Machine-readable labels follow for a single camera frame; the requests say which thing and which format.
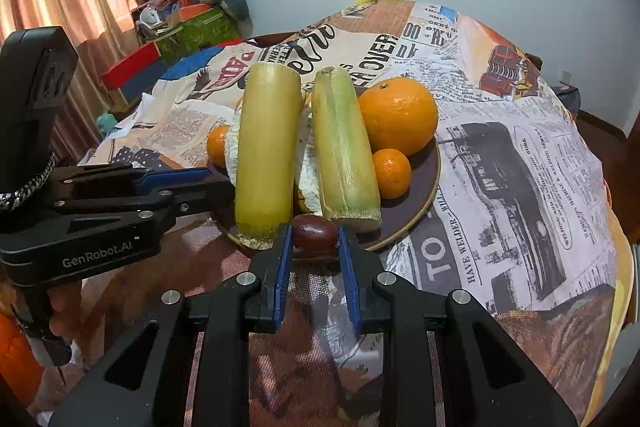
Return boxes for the large orange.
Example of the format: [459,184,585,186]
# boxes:
[358,77,438,156]
[206,124,230,168]

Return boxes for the sugarcane piece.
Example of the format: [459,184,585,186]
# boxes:
[234,62,303,251]
[311,66,382,233]

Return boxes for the pomelo segment with rind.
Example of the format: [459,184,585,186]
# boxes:
[295,116,322,216]

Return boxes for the dark red jujube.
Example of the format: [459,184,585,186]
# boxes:
[292,215,337,258]

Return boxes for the small mandarin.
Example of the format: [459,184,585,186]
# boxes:
[372,148,411,199]

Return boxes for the hand holding left gripper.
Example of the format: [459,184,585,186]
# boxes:
[1,281,82,340]

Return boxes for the teal plush toy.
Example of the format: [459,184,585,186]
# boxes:
[96,112,118,138]

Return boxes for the newspaper print tablecloth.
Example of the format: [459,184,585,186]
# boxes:
[81,1,632,426]

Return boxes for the dark purple plate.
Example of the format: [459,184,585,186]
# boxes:
[207,138,440,262]

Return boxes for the grey backpack on floor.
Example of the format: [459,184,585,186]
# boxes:
[551,83,582,118]

